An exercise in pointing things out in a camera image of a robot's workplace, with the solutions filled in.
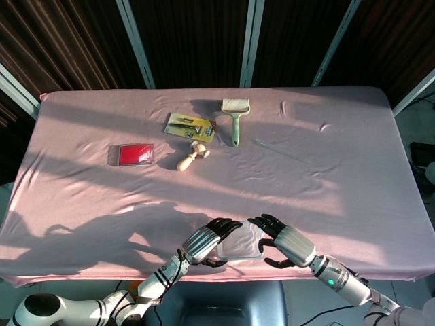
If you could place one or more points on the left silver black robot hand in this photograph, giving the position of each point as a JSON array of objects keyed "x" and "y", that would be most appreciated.
[{"x": 200, "y": 241}]

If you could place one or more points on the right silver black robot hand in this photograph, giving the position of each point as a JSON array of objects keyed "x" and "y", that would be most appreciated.
[{"x": 294, "y": 246}]

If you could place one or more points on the clear plastic container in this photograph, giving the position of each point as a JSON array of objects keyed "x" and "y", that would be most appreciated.
[{"x": 239, "y": 257}]

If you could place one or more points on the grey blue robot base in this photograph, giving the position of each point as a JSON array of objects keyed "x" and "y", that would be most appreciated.
[{"x": 217, "y": 305}]

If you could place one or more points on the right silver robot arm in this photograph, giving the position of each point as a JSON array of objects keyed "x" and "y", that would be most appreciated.
[{"x": 346, "y": 283}]

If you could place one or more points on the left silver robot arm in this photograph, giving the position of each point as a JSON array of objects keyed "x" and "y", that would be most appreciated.
[{"x": 102, "y": 305}]

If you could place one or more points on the black plastic bin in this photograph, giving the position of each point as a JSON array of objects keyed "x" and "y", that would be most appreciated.
[{"x": 423, "y": 154}]

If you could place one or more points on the pink tablecloth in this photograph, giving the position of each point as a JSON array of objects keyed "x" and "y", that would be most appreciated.
[{"x": 238, "y": 190}]

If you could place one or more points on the wooden kendama toy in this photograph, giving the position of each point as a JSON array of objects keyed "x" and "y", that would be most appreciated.
[{"x": 188, "y": 161}]

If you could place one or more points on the clear plastic tube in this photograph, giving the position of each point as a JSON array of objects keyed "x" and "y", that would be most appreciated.
[{"x": 278, "y": 150}]

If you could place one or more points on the red pad in clear case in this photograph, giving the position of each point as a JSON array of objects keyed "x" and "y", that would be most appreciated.
[{"x": 134, "y": 154}]

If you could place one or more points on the yellow carded tool package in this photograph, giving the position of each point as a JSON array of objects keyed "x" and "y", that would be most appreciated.
[{"x": 190, "y": 127}]

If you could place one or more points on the green lint roller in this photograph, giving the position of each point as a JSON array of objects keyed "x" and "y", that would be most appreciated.
[{"x": 236, "y": 129}]

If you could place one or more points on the dark curtain panel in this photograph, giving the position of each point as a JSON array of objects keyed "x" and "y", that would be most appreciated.
[
  {"x": 397, "y": 40},
  {"x": 197, "y": 40},
  {"x": 292, "y": 40}
]

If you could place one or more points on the brown pleated curtain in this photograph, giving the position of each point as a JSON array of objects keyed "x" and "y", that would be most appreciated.
[{"x": 61, "y": 44}]

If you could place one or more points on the white metal frame post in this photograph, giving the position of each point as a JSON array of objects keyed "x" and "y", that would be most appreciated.
[
  {"x": 18, "y": 91},
  {"x": 137, "y": 44},
  {"x": 413, "y": 91},
  {"x": 252, "y": 44},
  {"x": 334, "y": 44}
]

